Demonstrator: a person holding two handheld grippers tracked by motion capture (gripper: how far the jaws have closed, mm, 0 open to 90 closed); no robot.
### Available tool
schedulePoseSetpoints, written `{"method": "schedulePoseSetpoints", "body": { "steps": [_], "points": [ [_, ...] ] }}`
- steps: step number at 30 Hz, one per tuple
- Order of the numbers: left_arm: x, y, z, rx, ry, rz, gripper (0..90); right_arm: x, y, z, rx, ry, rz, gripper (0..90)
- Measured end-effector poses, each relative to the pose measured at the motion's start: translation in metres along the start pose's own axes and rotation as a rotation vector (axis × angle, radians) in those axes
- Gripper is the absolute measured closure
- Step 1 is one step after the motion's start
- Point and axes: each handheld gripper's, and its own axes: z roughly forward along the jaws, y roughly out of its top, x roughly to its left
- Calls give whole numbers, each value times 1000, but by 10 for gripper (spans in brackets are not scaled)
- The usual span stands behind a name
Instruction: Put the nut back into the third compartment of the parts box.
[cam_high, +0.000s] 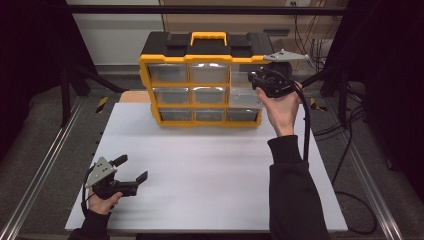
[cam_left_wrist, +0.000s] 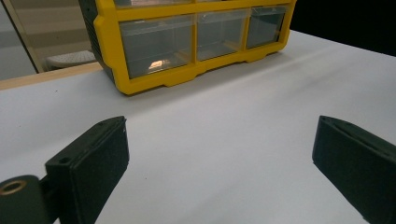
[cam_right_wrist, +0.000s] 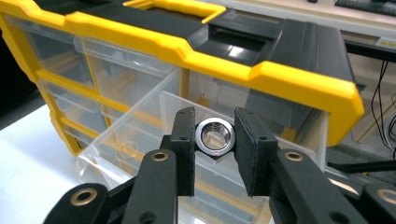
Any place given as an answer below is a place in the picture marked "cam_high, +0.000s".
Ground aluminium frame rail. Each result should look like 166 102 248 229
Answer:
323 99 405 240
0 96 85 240

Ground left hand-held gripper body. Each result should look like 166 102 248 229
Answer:
85 156 139 201

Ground bundle of hanging cables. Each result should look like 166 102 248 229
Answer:
293 14 335 72

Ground black floor cables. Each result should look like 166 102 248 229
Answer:
313 84 368 176

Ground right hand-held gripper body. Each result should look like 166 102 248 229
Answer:
261 49 310 99

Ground black cable loop on floor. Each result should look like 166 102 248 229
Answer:
334 190 378 236

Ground person's right hand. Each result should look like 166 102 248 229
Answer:
255 82 303 138

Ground yellow black hazard tape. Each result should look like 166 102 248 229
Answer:
309 97 329 113
95 96 110 114

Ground set of small clear drawers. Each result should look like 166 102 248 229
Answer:
147 62 260 123

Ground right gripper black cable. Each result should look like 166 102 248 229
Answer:
287 71 312 163

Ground light wooden cabinet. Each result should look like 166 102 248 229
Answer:
161 0 345 72

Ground black horizontal frame bar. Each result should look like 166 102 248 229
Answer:
65 4 348 16

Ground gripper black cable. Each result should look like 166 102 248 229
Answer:
287 71 312 163
80 166 96 216

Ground black metal stand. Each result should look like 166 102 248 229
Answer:
59 63 128 128
299 64 352 128

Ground large clear plastic drawer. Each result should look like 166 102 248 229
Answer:
229 63 265 110

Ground person's left hand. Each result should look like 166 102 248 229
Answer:
87 189 124 216

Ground yellow black drawer organizer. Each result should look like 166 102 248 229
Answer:
138 31 276 129

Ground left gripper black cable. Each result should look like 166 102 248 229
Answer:
80 166 96 216

